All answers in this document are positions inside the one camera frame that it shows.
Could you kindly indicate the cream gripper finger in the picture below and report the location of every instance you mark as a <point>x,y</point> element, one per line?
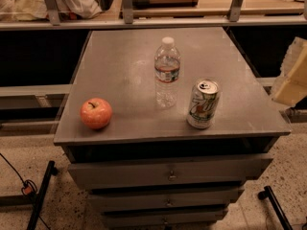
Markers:
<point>290,87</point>

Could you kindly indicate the clear plastic water bottle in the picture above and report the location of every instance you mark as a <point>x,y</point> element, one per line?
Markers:
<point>166,72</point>

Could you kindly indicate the green white soda can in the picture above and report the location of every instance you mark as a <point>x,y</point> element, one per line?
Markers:
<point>204,99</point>

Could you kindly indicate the black right stand leg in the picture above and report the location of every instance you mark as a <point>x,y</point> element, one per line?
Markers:
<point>268,193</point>

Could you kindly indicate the black stand leg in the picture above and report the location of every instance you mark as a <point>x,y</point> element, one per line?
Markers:
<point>268,193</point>
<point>39,199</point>

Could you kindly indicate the grey metal drawer cabinet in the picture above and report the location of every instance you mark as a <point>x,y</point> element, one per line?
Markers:
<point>150,166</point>

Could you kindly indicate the red apple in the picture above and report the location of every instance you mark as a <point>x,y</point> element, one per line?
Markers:
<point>96,113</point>

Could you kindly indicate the white cloth on shelf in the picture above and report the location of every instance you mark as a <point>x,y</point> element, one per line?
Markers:
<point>31,10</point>

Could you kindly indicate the black left stand leg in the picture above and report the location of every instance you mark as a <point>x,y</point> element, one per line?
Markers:
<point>39,199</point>

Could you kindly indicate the grey metal shelf rail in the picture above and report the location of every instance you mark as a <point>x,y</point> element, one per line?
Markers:
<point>122,14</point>

